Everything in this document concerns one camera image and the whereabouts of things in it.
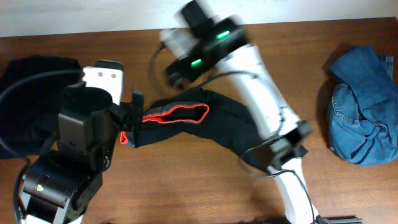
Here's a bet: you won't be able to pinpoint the folded black cloth pile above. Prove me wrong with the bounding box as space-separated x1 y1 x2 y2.
1 55 81 156

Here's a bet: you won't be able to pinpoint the black metal base rail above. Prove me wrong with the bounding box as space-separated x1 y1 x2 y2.
313 215 364 224

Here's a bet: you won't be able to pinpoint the blue denim jeans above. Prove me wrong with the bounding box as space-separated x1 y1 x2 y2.
327 46 397 166

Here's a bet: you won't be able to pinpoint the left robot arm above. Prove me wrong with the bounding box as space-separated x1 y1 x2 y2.
20 85 144 223

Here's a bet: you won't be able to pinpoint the black pants with red waistband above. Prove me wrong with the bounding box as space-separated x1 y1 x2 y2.
120 89 261 156

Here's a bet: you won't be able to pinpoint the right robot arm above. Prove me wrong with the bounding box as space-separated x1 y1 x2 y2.
160 1 319 223

